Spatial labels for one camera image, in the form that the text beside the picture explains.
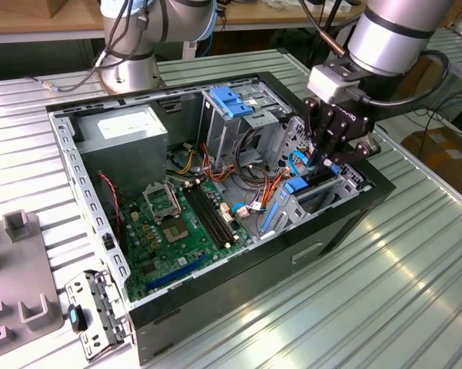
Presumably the grey parts rack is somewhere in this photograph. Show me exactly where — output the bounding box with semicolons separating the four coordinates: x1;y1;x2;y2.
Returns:
0;209;66;353

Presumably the yellow orange wire bundle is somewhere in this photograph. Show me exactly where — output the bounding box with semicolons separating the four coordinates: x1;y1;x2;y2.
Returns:
174;142;198;175

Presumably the grey metal disk bay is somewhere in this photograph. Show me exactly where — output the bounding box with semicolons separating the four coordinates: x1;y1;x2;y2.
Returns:
259;115;372;239

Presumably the black latch with blue tab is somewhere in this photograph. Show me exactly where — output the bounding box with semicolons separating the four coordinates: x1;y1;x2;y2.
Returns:
67;303;89;334

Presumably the wooden desk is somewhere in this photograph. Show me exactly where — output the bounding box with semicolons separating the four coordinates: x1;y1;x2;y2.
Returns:
0;0;370;43

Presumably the grey optical drive cage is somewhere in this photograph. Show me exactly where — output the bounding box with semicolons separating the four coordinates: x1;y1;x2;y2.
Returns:
198;78;293;170

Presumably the short blue data wire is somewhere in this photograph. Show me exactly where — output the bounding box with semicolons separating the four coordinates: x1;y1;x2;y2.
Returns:
229;201;251;219

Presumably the hard disk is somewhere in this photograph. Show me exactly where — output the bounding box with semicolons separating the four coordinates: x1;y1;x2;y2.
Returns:
260;163;341;235

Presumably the black RAM slot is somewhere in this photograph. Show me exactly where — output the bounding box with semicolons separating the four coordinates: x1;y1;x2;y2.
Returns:
182;183;226;250
191;180;235;247

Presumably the blue expansion slot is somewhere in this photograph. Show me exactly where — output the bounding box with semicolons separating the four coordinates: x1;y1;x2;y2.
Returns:
145;253;208;292

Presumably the metal socket cover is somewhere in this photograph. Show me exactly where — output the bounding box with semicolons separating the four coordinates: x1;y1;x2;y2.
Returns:
141;182;183;224

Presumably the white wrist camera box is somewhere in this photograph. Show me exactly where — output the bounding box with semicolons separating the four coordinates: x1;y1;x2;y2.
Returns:
306;63;364;105

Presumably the black camera cable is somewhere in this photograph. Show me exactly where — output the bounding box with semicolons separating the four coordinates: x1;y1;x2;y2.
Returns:
344;48;450;107

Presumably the black cable with metal plug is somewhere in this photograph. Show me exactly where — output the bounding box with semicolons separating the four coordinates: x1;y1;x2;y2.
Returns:
22;0;147;93

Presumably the grey power supply unit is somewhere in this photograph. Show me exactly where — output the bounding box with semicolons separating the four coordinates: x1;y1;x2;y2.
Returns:
73;104;169;201

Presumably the red black twisted wire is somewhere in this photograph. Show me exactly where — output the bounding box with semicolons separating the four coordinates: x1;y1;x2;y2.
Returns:
97;171;122;235

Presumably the CPU socket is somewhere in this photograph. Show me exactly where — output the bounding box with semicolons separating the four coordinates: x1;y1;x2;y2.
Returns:
160;217;192;245

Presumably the blue plastic drive latch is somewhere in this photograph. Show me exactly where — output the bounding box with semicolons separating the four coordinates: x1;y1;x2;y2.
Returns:
210;86;254;120

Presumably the black wire loop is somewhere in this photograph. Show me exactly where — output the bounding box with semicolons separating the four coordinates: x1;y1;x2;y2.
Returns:
232;126;272;188

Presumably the green motherboard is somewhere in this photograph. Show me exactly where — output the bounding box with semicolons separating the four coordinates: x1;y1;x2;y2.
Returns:
118;180;254;303

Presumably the long blue data wire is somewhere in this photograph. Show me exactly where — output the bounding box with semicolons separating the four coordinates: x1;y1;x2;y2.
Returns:
288;150;316;176

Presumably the orange red power wire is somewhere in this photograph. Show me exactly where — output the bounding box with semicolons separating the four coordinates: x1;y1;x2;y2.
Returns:
259;145;320;211

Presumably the brown cardboard box on floor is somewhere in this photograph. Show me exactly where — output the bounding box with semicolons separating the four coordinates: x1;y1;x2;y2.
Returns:
401;126;462;201

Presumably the black open PC case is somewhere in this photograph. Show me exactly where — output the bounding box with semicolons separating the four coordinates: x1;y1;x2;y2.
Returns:
45;71;397;366

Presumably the metal expansion bracket plate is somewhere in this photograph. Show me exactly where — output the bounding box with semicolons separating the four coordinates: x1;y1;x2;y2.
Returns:
64;268;134;362

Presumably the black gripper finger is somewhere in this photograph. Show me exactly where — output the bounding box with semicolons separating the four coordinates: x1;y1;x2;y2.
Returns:
324;137;381;168
302;97;347;171

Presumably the red orange wire bundle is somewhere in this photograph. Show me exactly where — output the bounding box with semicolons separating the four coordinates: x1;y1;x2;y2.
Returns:
201;141;239;184

